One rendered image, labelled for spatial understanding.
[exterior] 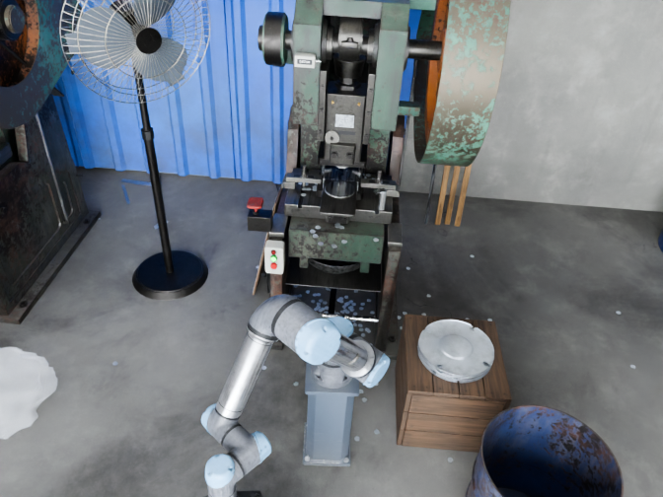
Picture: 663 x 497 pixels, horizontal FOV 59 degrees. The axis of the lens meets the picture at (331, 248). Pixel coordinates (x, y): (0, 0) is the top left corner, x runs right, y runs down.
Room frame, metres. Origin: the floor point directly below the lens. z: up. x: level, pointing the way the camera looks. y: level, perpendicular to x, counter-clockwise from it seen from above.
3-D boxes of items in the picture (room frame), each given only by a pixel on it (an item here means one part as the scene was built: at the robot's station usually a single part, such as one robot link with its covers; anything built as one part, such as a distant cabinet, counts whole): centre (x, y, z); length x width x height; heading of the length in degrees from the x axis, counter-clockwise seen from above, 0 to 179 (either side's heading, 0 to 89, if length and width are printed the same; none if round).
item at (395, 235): (2.27, -0.30, 0.45); 0.92 x 0.12 x 0.90; 178
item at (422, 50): (2.14, -0.02, 1.33); 0.66 x 0.18 x 0.18; 88
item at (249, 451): (0.92, 0.20, 0.61); 0.11 x 0.11 x 0.08; 48
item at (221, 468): (0.83, 0.26, 0.61); 0.09 x 0.08 x 0.11; 138
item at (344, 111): (2.10, -0.02, 1.04); 0.17 x 0.15 x 0.30; 178
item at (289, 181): (2.15, 0.15, 0.76); 0.17 x 0.06 x 0.10; 88
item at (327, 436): (1.34, -0.03, 0.23); 0.19 x 0.19 x 0.45; 2
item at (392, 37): (2.28, -0.03, 0.83); 0.79 x 0.43 x 1.34; 178
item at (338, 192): (1.96, -0.02, 0.72); 0.25 x 0.14 x 0.14; 178
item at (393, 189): (2.13, -0.19, 0.76); 0.17 x 0.06 x 0.10; 88
